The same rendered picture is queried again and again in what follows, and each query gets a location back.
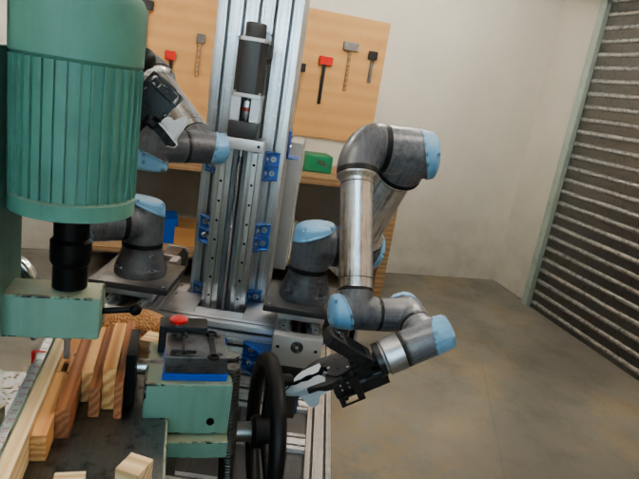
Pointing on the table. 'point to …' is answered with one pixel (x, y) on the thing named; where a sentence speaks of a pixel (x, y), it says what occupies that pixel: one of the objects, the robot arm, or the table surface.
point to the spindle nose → (70, 256)
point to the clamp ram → (134, 367)
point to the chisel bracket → (52, 311)
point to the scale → (23, 392)
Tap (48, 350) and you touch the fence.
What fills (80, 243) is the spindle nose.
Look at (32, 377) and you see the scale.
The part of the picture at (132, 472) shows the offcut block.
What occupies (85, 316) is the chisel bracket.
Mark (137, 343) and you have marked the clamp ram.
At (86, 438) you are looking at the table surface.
